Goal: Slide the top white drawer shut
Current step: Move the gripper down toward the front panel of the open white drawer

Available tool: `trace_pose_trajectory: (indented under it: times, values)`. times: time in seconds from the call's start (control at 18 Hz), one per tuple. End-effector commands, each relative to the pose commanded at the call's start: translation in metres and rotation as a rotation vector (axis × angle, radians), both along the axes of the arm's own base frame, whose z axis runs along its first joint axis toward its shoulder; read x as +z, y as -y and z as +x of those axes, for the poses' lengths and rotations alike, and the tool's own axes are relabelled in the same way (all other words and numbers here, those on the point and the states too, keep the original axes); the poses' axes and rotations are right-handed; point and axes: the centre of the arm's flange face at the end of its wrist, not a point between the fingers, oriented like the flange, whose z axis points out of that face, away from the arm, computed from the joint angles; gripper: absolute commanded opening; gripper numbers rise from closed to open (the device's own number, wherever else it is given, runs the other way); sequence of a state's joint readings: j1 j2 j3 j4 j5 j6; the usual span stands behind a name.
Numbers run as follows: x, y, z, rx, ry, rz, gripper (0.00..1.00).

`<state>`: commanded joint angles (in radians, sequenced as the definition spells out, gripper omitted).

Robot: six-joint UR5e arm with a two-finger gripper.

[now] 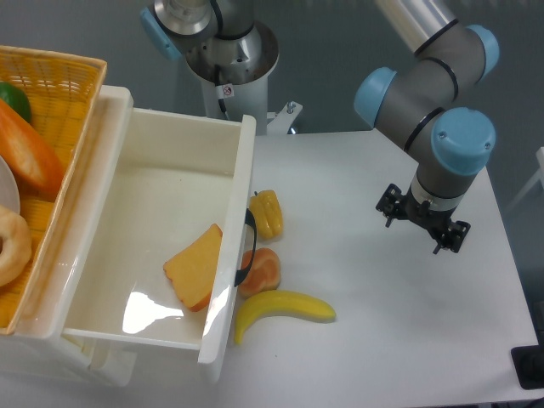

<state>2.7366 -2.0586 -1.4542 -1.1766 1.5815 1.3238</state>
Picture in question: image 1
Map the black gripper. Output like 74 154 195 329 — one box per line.
376 184 471 254

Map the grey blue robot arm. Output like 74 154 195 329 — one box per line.
139 1 500 252

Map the white top drawer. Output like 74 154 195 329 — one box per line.
64 109 256 386

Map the white drawer cabinet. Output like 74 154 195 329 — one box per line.
1 86 136 386

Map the yellow bell pepper toy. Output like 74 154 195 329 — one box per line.
249 190 284 241

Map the orange croissant toy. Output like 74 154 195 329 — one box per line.
238 247 281 298

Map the yellow banana toy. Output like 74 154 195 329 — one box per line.
233 290 337 345

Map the black device at edge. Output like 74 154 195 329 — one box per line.
511 345 544 390

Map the orange bread slice toy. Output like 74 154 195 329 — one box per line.
163 224 223 312

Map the yellow woven basket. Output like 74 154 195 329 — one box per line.
1 46 107 336

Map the orange bread loaf toy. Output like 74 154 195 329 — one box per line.
1 100 65 197

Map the beige donut toy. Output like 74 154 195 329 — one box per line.
1 206 31 286

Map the white plate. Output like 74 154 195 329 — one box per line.
0 157 20 213

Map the green vegetable toy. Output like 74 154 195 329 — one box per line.
0 82 32 123

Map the white frame at right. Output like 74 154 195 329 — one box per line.
505 147 544 213

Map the black drawer handle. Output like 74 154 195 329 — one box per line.
234 207 258 288

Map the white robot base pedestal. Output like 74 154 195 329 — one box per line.
185 21 303 135

